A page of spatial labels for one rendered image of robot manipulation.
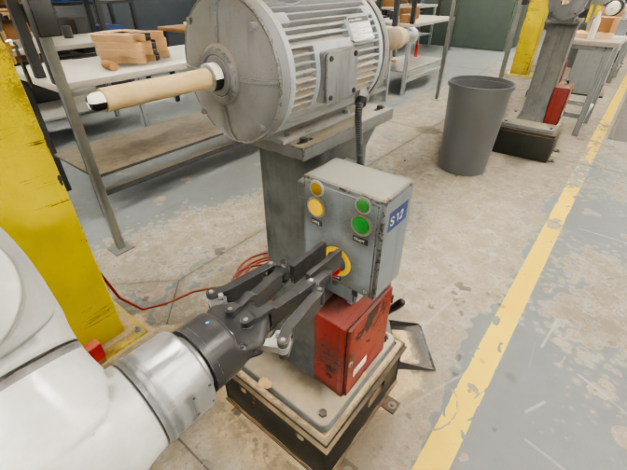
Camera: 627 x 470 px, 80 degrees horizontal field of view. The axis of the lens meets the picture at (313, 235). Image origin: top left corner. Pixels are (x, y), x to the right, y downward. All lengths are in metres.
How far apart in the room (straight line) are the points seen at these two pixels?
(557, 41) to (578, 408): 2.96
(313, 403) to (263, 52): 1.01
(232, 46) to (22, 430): 0.57
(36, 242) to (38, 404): 1.32
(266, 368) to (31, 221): 0.95
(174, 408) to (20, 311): 0.14
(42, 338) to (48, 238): 1.30
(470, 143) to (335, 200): 2.79
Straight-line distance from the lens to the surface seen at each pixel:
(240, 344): 0.41
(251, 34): 0.67
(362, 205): 0.57
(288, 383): 1.33
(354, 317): 1.06
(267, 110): 0.68
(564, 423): 1.85
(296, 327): 0.42
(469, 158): 3.41
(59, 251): 1.69
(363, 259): 0.63
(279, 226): 1.02
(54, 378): 0.36
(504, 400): 1.80
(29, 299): 0.35
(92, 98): 0.61
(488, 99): 3.25
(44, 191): 1.59
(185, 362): 0.37
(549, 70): 4.05
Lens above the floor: 1.39
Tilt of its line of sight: 34 degrees down
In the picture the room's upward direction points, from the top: straight up
